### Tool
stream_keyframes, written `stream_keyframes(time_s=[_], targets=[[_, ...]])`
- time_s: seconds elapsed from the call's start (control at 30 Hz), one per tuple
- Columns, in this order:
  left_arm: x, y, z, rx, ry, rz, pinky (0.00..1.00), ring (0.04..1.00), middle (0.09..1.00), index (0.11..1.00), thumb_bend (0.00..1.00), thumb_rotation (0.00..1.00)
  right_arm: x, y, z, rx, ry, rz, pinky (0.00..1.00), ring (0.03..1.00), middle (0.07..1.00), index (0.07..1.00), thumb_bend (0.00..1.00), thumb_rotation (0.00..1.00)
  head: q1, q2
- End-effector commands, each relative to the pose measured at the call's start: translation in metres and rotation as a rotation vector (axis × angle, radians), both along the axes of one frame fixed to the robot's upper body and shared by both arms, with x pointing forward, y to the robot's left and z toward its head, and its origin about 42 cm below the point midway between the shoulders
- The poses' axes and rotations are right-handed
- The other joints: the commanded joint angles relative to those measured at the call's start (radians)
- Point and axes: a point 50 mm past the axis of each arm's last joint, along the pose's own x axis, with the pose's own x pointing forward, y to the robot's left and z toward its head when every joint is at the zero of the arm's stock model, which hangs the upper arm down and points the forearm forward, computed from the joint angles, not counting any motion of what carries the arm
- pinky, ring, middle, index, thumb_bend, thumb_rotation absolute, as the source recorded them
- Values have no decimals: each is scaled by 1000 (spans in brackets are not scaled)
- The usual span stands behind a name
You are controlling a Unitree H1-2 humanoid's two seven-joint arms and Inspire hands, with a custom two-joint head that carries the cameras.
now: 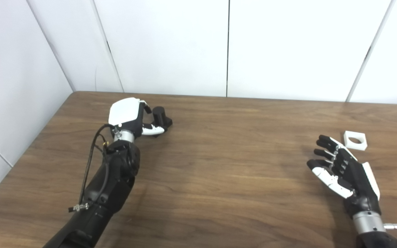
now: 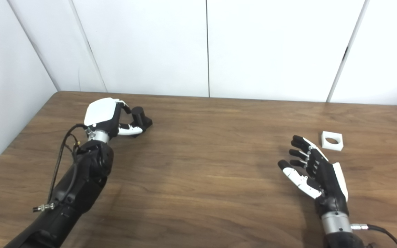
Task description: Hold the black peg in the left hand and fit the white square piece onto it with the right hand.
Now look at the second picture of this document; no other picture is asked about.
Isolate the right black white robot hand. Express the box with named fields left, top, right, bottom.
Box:
left=277, top=135, right=350, bottom=218

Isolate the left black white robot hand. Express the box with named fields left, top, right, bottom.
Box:
left=83, top=97, right=144, bottom=140

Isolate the white square piece with hole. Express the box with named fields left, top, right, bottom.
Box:
left=321, top=131, right=344, bottom=152

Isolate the black peg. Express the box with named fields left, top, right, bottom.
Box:
left=130, top=106, right=153, bottom=138

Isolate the left thin black wrist wire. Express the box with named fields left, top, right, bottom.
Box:
left=63, top=133, right=82, bottom=157

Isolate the right thick black wrist cable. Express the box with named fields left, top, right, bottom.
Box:
left=351, top=223, right=397, bottom=248

